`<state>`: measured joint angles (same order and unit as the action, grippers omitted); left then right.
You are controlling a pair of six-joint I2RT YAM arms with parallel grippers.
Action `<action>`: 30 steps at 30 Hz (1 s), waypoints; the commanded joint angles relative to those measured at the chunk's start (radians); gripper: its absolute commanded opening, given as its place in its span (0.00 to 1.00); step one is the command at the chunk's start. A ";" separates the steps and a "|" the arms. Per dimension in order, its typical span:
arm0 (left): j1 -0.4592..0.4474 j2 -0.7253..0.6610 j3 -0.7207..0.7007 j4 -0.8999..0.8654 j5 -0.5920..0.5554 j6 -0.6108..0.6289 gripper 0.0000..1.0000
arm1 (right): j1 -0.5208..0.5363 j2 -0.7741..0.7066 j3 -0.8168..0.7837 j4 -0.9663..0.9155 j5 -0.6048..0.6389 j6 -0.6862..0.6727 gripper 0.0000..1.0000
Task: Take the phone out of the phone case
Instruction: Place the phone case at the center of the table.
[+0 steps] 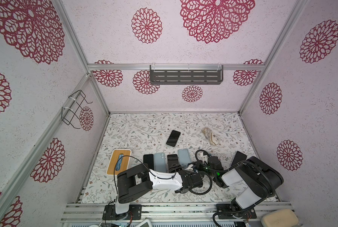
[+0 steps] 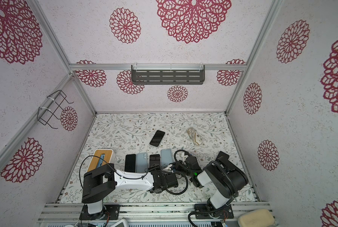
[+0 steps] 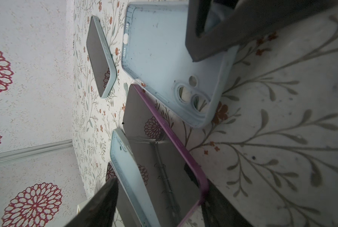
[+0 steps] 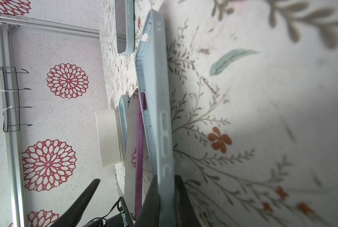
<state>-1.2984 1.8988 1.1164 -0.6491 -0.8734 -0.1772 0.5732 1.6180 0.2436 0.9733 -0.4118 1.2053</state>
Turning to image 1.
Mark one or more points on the black wire wall rack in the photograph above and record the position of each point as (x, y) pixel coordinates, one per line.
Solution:
(78, 115)

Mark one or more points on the white wooden-top tissue box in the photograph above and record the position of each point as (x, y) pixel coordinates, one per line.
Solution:
(120, 161)

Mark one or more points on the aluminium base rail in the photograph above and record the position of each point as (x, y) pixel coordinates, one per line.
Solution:
(166, 212)

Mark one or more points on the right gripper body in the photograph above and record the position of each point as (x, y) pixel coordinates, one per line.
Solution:
(210, 163)

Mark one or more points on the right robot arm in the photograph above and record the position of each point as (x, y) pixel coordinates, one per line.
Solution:
(261, 180)

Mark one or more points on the beige sponge pad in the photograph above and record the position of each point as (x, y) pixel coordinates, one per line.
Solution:
(280, 218)

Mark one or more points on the pale green phone case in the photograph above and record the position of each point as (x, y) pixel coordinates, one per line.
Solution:
(160, 162)
(184, 158)

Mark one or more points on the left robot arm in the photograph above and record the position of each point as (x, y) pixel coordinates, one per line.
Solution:
(137, 181)

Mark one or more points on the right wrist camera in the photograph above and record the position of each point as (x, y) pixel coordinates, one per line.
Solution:
(205, 158)

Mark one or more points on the black phone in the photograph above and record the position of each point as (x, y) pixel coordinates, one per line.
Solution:
(239, 156)
(173, 138)

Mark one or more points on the crumpled clear plastic bag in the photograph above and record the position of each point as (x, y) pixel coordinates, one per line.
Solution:
(210, 136)

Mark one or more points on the grey metal wall shelf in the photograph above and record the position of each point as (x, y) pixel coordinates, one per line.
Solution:
(185, 77)

